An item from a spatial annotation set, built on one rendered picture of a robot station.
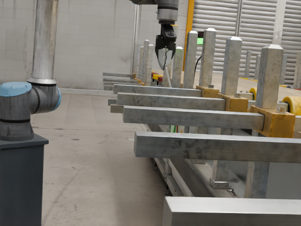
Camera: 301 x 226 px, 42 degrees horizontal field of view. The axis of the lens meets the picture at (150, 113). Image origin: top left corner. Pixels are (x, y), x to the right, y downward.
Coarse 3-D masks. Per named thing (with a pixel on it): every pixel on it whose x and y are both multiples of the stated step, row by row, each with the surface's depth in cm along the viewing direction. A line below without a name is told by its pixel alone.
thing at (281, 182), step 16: (192, 128) 230; (208, 128) 198; (160, 160) 339; (160, 176) 341; (240, 176) 152; (272, 176) 125; (288, 176) 115; (176, 192) 263; (272, 192) 125; (288, 192) 115
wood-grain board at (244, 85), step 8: (160, 72) 359; (216, 80) 299; (240, 80) 324; (248, 80) 334; (240, 88) 234; (248, 88) 239; (280, 88) 262; (288, 88) 268; (280, 96) 199; (296, 136) 101
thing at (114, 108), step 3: (111, 105) 152; (114, 105) 152; (117, 105) 152; (120, 105) 152; (123, 105) 153; (126, 105) 153; (111, 108) 152; (114, 108) 152; (117, 108) 152; (120, 108) 152; (171, 108) 155; (174, 108) 156; (111, 111) 152; (114, 111) 152; (117, 111) 152; (120, 111) 153
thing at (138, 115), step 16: (128, 112) 77; (144, 112) 77; (160, 112) 78; (176, 112) 78; (192, 112) 79; (208, 112) 79; (224, 112) 81; (240, 112) 83; (240, 128) 81; (256, 128) 81
